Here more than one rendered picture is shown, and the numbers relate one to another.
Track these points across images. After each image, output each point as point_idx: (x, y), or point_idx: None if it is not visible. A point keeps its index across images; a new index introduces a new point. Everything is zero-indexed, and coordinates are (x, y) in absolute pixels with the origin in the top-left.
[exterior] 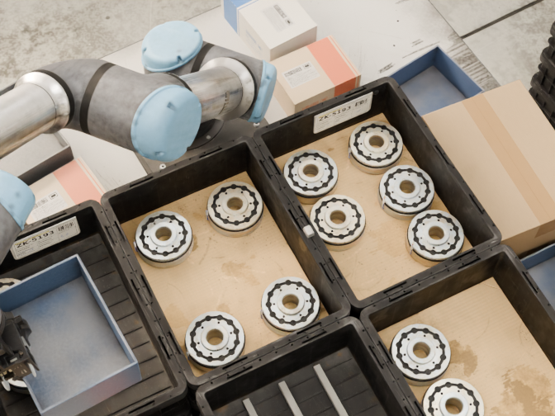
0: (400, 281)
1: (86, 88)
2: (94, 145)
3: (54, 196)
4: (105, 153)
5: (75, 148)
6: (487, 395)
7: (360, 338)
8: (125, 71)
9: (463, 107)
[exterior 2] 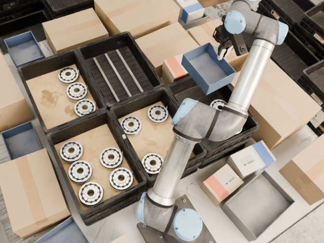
0: (88, 138)
1: (219, 113)
2: (215, 222)
3: (225, 182)
4: (210, 218)
5: (223, 220)
6: (63, 99)
7: (107, 100)
8: (204, 121)
9: (46, 213)
